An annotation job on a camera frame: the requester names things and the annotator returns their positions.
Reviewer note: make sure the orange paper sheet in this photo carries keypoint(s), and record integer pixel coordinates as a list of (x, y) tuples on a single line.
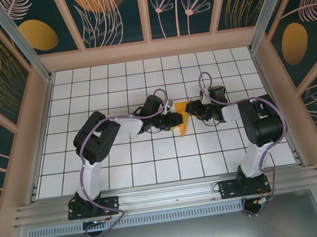
[(184, 127)]

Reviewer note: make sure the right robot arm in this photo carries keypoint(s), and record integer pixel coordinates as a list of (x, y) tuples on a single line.
[(263, 125)]

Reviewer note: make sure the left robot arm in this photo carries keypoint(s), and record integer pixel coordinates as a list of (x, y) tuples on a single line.
[(97, 137)]

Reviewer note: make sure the small green circuit board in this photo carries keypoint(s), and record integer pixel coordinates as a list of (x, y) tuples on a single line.
[(262, 202)]

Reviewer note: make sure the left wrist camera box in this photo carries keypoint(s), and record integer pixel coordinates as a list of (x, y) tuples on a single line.
[(169, 107)]

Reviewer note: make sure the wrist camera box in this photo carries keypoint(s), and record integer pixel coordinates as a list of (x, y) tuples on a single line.
[(205, 96), (169, 107)]

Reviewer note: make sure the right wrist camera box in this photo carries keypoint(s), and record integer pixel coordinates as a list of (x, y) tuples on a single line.
[(205, 96)]

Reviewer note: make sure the aluminium side rail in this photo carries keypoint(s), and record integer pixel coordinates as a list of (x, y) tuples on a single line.
[(47, 109), (264, 82)]

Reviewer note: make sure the aluminium mounting rail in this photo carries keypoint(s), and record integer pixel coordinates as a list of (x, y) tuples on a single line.
[(168, 195)]

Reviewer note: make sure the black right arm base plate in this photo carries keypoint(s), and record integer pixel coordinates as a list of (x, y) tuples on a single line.
[(228, 189)]

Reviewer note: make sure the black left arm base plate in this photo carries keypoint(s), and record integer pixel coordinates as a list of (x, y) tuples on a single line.
[(111, 203)]

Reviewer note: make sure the aluminium frame post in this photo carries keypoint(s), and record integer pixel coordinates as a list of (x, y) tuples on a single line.
[(271, 9), (23, 45)]

